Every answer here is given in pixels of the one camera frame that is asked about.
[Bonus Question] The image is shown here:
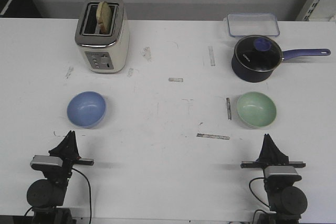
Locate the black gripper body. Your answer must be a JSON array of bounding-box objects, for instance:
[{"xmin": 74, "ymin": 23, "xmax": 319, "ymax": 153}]
[
  {"xmin": 240, "ymin": 161, "xmax": 306, "ymax": 182},
  {"xmin": 43, "ymin": 156, "xmax": 94, "ymax": 185}
]

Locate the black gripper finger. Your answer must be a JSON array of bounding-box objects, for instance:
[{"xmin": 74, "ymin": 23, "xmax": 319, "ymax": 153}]
[
  {"xmin": 68, "ymin": 131, "xmax": 80, "ymax": 158},
  {"xmin": 267, "ymin": 134, "xmax": 289, "ymax": 163},
  {"xmin": 258, "ymin": 134, "xmax": 270, "ymax": 162},
  {"xmin": 48, "ymin": 131, "xmax": 71, "ymax": 157}
]

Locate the blue bowl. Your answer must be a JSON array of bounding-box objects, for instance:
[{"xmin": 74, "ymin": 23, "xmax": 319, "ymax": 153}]
[{"xmin": 67, "ymin": 91, "xmax": 107, "ymax": 129}]

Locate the green bowl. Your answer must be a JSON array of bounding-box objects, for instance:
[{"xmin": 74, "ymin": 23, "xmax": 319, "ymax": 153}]
[{"xmin": 237, "ymin": 92, "xmax": 277, "ymax": 129}]

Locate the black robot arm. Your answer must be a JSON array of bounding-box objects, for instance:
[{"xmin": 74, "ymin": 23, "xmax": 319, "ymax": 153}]
[
  {"xmin": 26, "ymin": 131, "xmax": 94, "ymax": 223},
  {"xmin": 240, "ymin": 134, "xmax": 308, "ymax": 223}
]

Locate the dark blue saucepan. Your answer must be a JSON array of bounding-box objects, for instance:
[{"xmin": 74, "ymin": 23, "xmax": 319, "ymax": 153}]
[{"xmin": 232, "ymin": 35, "xmax": 331, "ymax": 83}]

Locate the glass pot lid blue knob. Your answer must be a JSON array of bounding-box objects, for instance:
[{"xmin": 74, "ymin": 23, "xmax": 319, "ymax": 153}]
[{"xmin": 234, "ymin": 35, "xmax": 282, "ymax": 72}]

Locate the cream and chrome toaster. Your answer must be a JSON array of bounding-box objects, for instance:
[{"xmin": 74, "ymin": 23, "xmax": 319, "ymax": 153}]
[{"xmin": 75, "ymin": 0, "xmax": 130, "ymax": 73}]

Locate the clear plastic food container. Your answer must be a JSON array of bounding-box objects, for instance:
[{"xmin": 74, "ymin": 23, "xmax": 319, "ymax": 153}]
[{"xmin": 223, "ymin": 13, "xmax": 280, "ymax": 37}]

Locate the slice of toast bread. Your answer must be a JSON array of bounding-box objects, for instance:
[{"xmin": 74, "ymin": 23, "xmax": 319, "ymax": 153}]
[{"xmin": 96, "ymin": 2, "xmax": 112, "ymax": 34}]

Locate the black box in background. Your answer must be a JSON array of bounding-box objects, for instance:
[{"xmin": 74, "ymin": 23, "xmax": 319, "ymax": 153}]
[{"xmin": 1, "ymin": 0, "xmax": 42, "ymax": 18}]

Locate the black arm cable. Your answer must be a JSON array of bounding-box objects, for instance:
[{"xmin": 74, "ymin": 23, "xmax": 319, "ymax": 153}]
[
  {"xmin": 71, "ymin": 167, "xmax": 92, "ymax": 224},
  {"xmin": 248, "ymin": 177, "xmax": 271, "ymax": 208}
]

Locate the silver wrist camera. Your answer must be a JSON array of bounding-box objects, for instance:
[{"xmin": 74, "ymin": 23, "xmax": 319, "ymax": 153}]
[
  {"xmin": 30, "ymin": 155, "xmax": 63, "ymax": 167},
  {"xmin": 264, "ymin": 166, "xmax": 302, "ymax": 183}
]

